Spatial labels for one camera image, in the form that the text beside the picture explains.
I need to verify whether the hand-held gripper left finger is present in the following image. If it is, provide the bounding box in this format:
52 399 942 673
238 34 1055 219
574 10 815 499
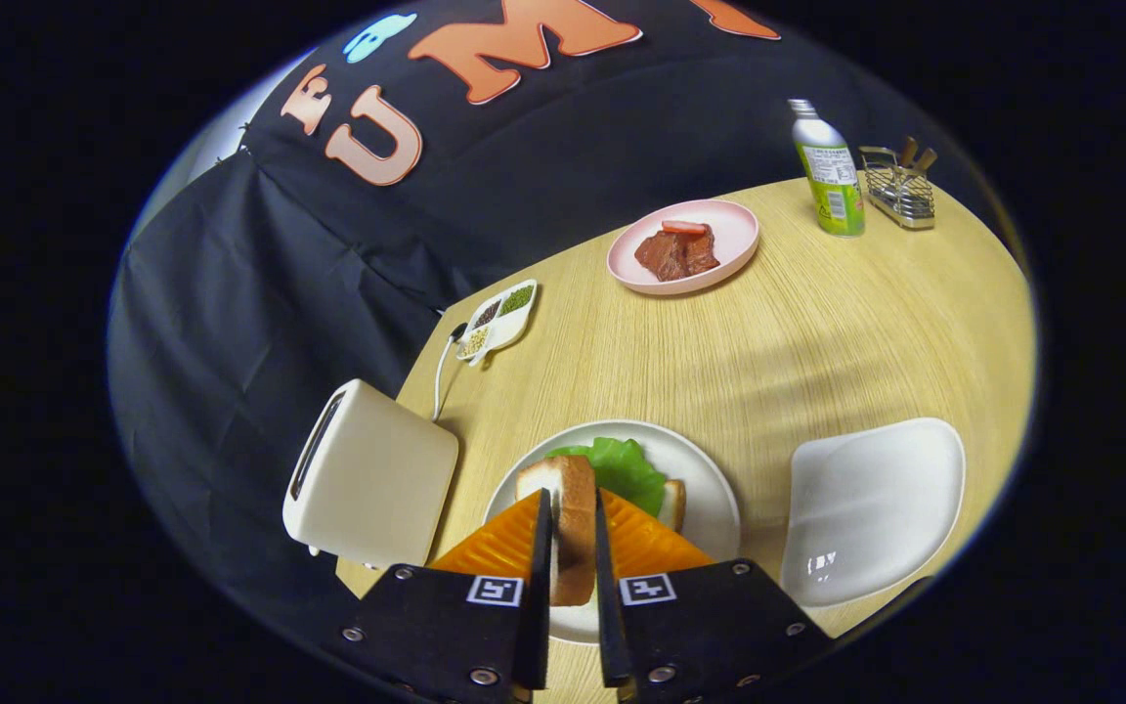
333 489 554 704

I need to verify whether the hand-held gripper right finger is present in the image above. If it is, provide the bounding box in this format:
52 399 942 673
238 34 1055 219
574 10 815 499
594 489 833 704

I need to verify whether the thick white bread slice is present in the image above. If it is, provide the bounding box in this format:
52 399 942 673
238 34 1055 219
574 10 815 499
514 455 599 607

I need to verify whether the green lettuce leaf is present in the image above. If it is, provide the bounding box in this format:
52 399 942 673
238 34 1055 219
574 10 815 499
545 437 669 517

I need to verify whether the thin toast slice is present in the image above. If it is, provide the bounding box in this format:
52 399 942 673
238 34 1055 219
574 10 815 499
656 478 687 534

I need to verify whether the round white plate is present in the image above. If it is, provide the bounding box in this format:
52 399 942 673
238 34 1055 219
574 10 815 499
482 420 742 644

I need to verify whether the white toaster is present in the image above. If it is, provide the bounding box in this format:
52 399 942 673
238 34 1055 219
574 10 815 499
281 378 460 570

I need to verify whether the square white plate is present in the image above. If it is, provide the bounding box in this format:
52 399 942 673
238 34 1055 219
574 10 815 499
780 418 968 609

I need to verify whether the white divided condiment dish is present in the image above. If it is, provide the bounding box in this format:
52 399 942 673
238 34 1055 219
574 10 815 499
455 280 539 368

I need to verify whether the brown meat piece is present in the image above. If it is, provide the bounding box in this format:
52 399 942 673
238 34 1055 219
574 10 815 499
634 225 720 283

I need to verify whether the pink plate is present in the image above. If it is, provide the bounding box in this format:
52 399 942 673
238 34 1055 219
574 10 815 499
606 199 761 296

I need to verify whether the black backdrop cloth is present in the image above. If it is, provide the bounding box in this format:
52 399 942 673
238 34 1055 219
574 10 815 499
106 0 1004 627

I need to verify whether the green label metal bottle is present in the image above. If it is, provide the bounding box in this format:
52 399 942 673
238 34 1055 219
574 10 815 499
788 99 866 238

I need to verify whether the white toaster cable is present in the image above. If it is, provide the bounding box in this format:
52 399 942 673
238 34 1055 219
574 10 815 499
432 325 468 423

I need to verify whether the metal wire basket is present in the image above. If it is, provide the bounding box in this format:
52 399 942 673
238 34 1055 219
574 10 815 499
858 146 937 231

